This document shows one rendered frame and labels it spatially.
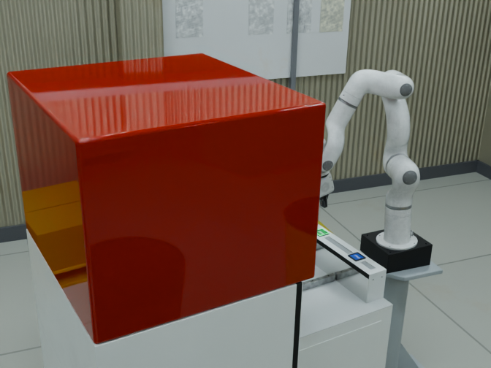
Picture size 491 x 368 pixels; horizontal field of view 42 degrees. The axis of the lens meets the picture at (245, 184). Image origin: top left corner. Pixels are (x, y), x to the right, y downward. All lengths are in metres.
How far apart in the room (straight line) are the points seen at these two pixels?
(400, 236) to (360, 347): 0.56
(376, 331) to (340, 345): 0.19
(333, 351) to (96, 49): 2.95
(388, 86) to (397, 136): 0.25
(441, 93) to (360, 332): 3.77
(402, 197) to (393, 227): 0.16
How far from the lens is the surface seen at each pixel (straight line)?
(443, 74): 6.16
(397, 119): 2.85
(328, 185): 2.90
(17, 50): 4.77
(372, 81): 2.77
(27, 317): 4.28
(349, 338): 2.74
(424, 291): 4.55
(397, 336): 3.33
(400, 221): 3.01
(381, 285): 2.81
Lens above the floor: 2.33
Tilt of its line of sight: 23 degrees down
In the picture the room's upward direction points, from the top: 1 degrees clockwise
